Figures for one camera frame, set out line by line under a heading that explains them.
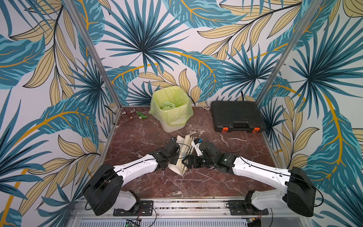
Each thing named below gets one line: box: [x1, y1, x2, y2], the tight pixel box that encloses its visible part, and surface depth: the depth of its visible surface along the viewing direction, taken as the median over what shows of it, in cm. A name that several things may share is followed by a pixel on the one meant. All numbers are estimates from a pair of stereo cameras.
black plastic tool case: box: [210, 100, 267, 133], surface depth 106 cm
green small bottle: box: [136, 111, 149, 120], surface depth 112 cm
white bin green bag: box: [148, 86, 194, 133], surface depth 94 cm
